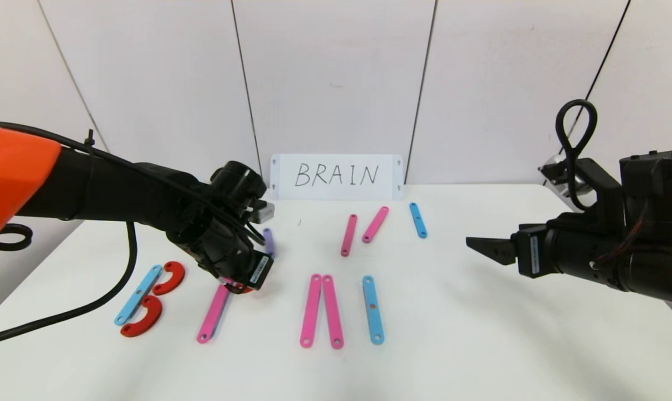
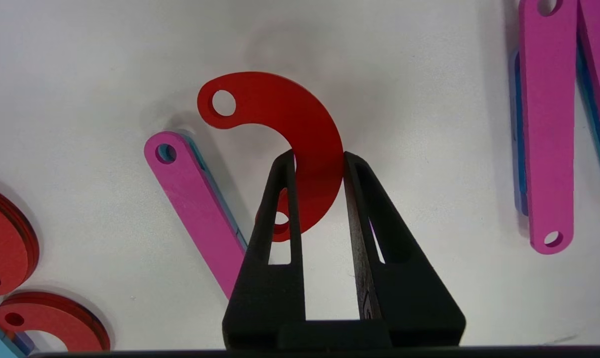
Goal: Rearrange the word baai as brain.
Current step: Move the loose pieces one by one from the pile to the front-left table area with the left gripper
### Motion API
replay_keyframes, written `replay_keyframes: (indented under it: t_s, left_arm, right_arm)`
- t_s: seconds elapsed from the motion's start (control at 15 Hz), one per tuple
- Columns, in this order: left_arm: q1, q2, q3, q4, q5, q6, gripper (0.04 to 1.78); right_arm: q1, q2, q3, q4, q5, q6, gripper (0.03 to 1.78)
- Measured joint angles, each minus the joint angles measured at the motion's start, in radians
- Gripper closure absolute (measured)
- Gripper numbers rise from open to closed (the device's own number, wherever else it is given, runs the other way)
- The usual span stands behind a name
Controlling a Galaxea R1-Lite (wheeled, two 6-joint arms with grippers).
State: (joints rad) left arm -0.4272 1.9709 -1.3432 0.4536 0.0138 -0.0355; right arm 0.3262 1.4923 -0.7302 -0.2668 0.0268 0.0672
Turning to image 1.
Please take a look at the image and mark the pink short flat bar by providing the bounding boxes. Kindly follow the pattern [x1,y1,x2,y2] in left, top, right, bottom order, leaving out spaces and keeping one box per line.
[362,206,390,243]

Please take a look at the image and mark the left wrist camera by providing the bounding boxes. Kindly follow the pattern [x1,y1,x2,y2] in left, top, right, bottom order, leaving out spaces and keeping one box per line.
[249,200,275,223]

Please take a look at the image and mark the cyan short flat bar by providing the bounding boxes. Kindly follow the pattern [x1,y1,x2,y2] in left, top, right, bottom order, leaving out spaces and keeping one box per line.
[409,202,428,239]

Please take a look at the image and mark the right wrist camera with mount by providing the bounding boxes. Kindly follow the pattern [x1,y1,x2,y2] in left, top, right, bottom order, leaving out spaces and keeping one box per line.
[539,158,626,221]

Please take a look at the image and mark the cyan long flat bar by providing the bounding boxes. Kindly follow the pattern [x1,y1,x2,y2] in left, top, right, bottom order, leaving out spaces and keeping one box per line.
[362,275,385,345]
[114,265,164,326]

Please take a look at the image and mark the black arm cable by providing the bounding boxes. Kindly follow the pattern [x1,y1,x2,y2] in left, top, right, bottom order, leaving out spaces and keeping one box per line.
[555,99,598,211]
[0,120,267,347]

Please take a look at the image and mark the white BRAIN sign board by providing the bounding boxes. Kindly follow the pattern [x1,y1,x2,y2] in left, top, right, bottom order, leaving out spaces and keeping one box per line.
[269,154,405,201]

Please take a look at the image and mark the large red arc piece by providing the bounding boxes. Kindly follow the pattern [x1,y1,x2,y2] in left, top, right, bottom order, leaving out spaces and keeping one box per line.
[120,295,163,338]
[152,261,185,295]

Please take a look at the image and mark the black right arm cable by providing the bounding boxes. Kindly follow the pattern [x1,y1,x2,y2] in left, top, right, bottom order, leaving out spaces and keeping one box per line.
[555,99,598,211]

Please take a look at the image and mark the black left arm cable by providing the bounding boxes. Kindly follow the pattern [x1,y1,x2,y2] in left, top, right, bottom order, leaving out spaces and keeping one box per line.
[0,120,267,347]

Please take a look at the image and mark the pink long bar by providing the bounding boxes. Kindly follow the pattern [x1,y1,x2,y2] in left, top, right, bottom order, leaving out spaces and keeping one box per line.
[300,273,322,349]
[341,214,358,257]
[196,284,230,344]
[322,275,345,350]

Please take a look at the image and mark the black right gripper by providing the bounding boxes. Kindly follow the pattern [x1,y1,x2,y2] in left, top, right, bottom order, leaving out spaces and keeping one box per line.
[465,223,627,291]

